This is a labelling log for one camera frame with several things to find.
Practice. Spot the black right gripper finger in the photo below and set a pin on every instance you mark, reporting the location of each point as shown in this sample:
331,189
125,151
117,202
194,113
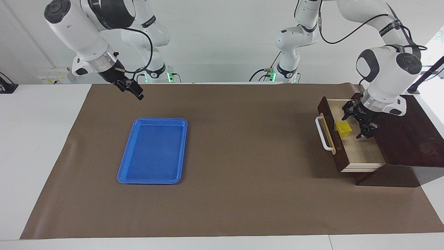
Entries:
135,90
124,86

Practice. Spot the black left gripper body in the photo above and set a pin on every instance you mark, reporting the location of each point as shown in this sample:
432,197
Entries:
364,111

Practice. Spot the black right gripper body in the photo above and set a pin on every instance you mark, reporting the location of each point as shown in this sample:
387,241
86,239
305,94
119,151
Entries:
112,74

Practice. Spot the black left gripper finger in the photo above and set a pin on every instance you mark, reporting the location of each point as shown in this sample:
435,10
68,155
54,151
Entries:
349,108
370,129

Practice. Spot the yellow cube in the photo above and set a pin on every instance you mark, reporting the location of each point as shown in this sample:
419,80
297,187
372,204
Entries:
343,130

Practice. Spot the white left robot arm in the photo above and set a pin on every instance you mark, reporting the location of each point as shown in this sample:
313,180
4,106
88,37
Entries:
385,76

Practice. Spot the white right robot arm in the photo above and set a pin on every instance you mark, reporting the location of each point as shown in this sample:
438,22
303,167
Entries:
79,31

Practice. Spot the dark wooden cabinet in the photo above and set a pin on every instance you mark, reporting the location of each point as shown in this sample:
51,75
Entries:
409,139

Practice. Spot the blue plastic tray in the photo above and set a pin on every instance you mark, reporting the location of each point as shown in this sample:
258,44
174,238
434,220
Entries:
152,152

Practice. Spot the brown table mat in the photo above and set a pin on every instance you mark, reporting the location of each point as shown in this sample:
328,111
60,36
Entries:
242,191

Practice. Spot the white wall socket box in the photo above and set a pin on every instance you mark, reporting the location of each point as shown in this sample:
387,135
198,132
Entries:
55,77

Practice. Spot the black camera stand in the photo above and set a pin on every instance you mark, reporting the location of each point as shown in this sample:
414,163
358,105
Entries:
425,74

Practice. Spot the black clamp mount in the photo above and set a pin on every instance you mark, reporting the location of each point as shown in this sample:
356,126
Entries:
7,87

